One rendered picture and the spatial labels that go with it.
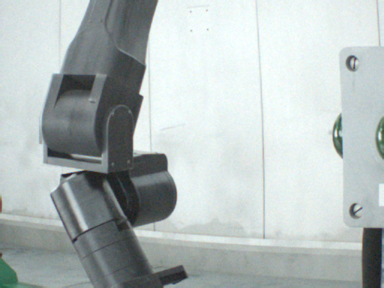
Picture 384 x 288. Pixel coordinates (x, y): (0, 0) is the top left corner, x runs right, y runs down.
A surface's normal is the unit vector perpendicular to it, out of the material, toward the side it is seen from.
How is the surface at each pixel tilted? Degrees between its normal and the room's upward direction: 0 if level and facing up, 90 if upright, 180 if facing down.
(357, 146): 90
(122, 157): 94
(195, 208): 90
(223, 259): 90
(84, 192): 73
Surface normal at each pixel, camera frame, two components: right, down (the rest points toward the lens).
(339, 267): -0.60, 0.06
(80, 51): -0.52, -0.29
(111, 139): 0.82, 0.08
